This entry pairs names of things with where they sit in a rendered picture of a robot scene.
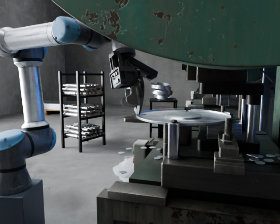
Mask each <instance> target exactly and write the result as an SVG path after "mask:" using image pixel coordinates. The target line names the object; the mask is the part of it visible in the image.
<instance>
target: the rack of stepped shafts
mask: <svg viewBox="0 0 280 224"><path fill-rule="evenodd" d="M62 76H76V83H74V84H64V85H63V86H66V88H62ZM80 76H84V83H80ZM87 76H101V88H97V87H99V84H91V83H87ZM58 77H59V98H60V126H61V147H62V148H65V140H64V139H65V138H68V137H72V138H77V139H78V141H79V152H80V153H81V152H82V142H85V141H89V140H92V139H95V138H99V137H102V141H103V145H106V139H105V93H104V72H103V71H102V72H101V73H87V72H84V73H80V72H79V71H76V73H62V71H58ZM63 90H65V91H63ZM98 90H101V91H98ZM66 96H77V104H68V105H65V107H68V109H64V110H63V97H66ZM98 96H101V99H102V108H100V105H95V104H88V97H98ZM81 98H84V103H81V101H80V99H81ZM64 111H67V112H64ZM71 116H72V117H78V123H77V124H75V123H74V124H73V125H69V126H68V125H66V127H68V129H64V118H65V117H71ZM97 117H102V129H100V126H98V125H94V124H88V119H92V118H97ZM82 120H85V123H82V122H81V121H82ZM64 131H67V132H64Z"/></svg>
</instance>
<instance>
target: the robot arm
mask: <svg viewBox="0 0 280 224"><path fill-rule="evenodd" d="M109 43H112V50H113V51H112V53H111V54H109V60H110V66H111V73H110V74H109V75H110V81H111V87H112V89H124V88H127V90H126V91H125V95H126V96H125V97H124V98H123V99H122V100H121V104H122V105H123V106H128V107H132V108H133V109H134V111H135V113H136V114H137V113H138V115H139V114H140V113H141V110H142V106H143V101H144V80H143V77H144V78H145V79H147V80H153V79H154V78H156V77H157V74H158V72H157V71H156V70H155V69H153V68H151V67H149V66H147V65H145V64H144V63H142V62H140V61H139V60H137V59H135V58H134V56H135V55H136V53H135V49H133V48H130V47H128V46H126V45H123V44H121V43H118V42H116V41H114V40H112V39H109V38H107V37H105V36H103V35H101V34H100V33H98V32H96V31H94V30H92V29H91V28H89V27H87V26H86V25H84V24H83V23H81V22H79V21H78V20H76V19H73V18H71V17H64V16H59V17H57V18H56V19H55V20H54V21H53V22H49V23H44V24H37V25H32V26H27V27H21V28H14V29H13V28H11V27H4V28H0V56H2V57H6V58H13V60H14V64H15V65H16V66H17V67H18V69H19V76H20V87H21V95H22V102H23V110H24V121H25V123H24V124H23V125H22V130H21V129H13V130H7V131H4V132H0V196H8V195H14V194H17V193H21V192H23V191H26V190H27V189H29V188H30V187H31V186H32V179H31V177H30V175H29V173H28V170H27V168H26V159H27V158H30V157H33V156H37V155H39V154H44V153H46V152H48V151H50V150H52V149H53V147H54V146H55V144H56V133H55V131H54V129H53V128H52V127H50V126H49V123H48V122H47V121H46V120H45V113H44V102H43V93H42V85H41V77H40V65H41V64H42V63H43V59H44V58H45V56H46V54H47V47H48V46H56V45H64V44H80V45H82V46H83V47H84V48H86V49H87V50H89V51H92V50H94V49H99V48H100V47H102V46H104V45H106V44H109ZM112 81H113V85H112Z"/></svg>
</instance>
